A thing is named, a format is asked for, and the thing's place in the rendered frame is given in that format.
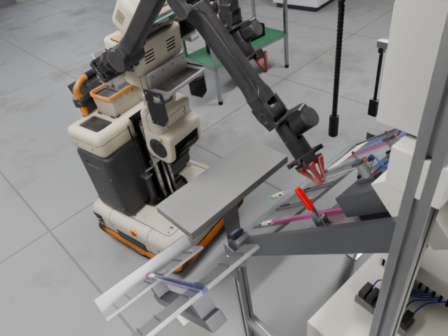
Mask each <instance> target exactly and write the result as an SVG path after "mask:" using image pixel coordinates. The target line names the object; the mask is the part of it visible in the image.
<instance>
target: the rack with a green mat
mask: <svg viewBox="0 0 448 336"><path fill-rule="evenodd" d="M251 12H252V17H256V11H255V0H251ZM283 30H284V31H280V30H277V29H272V28H269V27H265V35H264V36H262V37H260V38H258V39H256V40H254V41H252V42H251V44H252V46H253V48H254V50H257V49H260V48H264V47H266V46H268V45H270V44H272V43H274V42H276V41H278V40H280V39H282V38H284V53H285V68H289V46H288V16H287V0H283ZM181 44H182V50H183V52H185V57H186V61H187V62H188V63H189V62H192V63H194V64H198V65H202V66H203V67H205V68H206V69H209V70H212V71H213V74H214V78H215V86H216V90H217V98H218V103H219V105H222V104H223V100H222V95H221V87H220V82H219V74H218V70H220V69H222V68H224V66H222V64H221V62H220V61H219V60H218V58H217V57H216V56H215V54H214V53H213V52H212V50H211V49H210V48H209V49H210V54H208V53H207V49H206V47H203V48H201V49H199V50H197V51H194V52H192V53H190V54H187V48H186V44H185V40H181Z"/></svg>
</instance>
